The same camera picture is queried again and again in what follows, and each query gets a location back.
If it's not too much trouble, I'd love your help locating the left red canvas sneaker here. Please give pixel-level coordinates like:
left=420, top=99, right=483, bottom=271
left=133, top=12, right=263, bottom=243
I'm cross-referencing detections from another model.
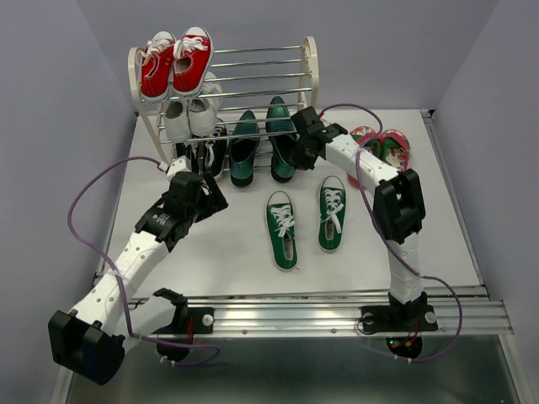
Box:
left=138, top=31, right=175, bottom=101

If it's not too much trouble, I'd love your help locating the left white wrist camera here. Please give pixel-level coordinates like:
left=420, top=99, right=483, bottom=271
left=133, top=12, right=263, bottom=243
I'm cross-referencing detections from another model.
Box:
left=157, top=156, right=191, bottom=182

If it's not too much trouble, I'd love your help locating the left white leather sneaker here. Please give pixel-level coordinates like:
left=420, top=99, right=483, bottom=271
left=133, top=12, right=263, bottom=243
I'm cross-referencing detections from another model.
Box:
left=163, top=101, right=191, bottom=143

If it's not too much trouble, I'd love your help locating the pink flip flop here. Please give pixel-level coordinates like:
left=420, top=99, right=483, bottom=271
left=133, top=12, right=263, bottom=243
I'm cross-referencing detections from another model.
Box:
left=346, top=125, right=380, bottom=189
left=378, top=129, right=410, bottom=172

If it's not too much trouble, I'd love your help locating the left black canvas sneaker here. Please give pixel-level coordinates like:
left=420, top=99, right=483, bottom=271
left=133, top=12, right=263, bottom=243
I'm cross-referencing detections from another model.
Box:
left=175, top=143, right=199, bottom=173

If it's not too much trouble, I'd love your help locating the right red canvas sneaker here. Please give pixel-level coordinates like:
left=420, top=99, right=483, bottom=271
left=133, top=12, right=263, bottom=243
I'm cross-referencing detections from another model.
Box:
left=173, top=26, right=214, bottom=98

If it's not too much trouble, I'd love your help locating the white leather sneaker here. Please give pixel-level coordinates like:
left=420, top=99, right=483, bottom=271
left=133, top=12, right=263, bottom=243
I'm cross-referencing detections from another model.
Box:
left=163, top=101, right=191, bottom=143
left=188, top=72, right=222, bottom=138

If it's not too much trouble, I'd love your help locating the right black canvas sneaker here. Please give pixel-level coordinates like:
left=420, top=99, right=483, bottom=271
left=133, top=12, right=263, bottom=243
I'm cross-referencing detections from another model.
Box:
left=195, top=121, right=229, bottom=180

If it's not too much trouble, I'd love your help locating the aluminium mounting rail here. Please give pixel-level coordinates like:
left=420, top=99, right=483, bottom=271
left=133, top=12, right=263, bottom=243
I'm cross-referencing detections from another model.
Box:
left=69, top=288, right=515, bottom=342

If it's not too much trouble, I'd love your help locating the green canvas sneaker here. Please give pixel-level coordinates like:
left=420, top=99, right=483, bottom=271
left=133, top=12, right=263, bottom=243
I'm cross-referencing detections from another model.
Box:
left=264, top=191, right=298, bottom=272
left=318, top=176, right=346, bottom=253

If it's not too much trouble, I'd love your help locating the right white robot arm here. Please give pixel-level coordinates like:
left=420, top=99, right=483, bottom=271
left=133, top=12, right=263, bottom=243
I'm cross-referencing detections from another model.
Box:
left=290, top=106, right=438, bottom=335

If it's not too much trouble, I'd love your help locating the cream metal shoe shelf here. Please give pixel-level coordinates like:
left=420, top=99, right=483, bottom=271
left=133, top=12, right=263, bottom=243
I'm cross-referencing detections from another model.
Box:
left=127, top=36, right=320, bottom=162

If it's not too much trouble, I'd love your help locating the black canvas sneaker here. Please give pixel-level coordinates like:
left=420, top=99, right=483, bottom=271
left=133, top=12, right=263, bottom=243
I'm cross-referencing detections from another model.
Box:
left=195, top=121, right=229, bottom=180
left=175, top=143, right=199, bottom=173

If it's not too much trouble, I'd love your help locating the red canvas sneaker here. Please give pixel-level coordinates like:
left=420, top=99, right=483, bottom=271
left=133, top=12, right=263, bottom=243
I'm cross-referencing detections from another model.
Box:
left=173, top=26, right=214, bottom=98
left=138, top=31, right=175, bottom=101

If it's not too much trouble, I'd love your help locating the right white leather sneaker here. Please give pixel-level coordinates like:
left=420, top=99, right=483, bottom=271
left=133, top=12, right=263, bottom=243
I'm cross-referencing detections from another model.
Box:
left=188, top=72, right=222, bottom=138

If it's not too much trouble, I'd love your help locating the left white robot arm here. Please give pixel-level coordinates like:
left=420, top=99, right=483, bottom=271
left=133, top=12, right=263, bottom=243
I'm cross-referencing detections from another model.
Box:
left=48, top=170, right=228, bottom=385

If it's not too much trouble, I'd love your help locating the dark green loafer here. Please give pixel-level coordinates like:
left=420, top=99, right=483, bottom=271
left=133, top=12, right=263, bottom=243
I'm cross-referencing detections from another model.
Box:
left=265, top=96, right=297, bottom=183
left=229, top=110, right=259, bottom=188

